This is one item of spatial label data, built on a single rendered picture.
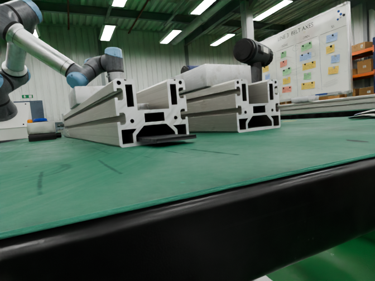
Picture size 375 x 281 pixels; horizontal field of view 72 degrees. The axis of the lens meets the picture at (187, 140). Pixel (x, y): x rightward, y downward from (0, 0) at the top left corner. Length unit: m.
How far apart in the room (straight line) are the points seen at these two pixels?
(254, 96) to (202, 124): 0.11
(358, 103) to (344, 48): 1.67
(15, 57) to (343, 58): 3.13
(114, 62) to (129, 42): 11.86
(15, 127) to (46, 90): 10.64
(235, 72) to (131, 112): 0.25
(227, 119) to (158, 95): 0.13
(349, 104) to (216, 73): 1.55
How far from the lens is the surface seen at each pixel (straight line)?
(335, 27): 3.66
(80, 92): 0.65
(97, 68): 1.26
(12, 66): 1.66
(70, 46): 12.70
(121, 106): 0.33
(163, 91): 0.37
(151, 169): 0.16
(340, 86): 3.53
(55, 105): 12.22
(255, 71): 0.71
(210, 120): 0.48
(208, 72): 0.48
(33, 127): 0.96
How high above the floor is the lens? 0.81
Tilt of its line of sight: 5 degrees down
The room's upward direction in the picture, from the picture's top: 5 degrees counter-clockwise
